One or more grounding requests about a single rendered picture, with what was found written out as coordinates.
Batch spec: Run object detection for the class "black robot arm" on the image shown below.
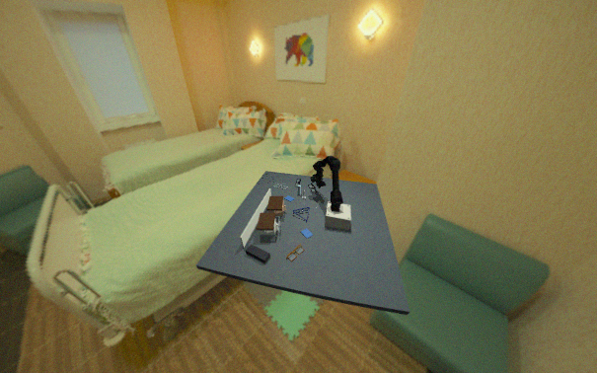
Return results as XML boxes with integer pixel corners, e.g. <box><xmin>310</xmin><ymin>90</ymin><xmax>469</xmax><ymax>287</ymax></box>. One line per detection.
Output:
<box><xmin>310</xmin><ymin>156</ymin><xmax>343</xmax><ymax>212</ymax></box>

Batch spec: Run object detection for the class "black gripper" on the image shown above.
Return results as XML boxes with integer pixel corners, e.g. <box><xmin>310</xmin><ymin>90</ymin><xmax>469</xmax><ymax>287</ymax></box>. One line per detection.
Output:
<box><xmin>313</xmin><ymin>174</ymin><xmax>326</xmax><ymax>188</ymax></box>

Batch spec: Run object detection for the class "grey flat panel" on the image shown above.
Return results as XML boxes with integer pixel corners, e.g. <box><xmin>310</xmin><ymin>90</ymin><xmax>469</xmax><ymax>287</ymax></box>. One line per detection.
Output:
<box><xmin>240</xmin><ymin>189</ymin><xmax>271</xmax><ymax>248</ymax></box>

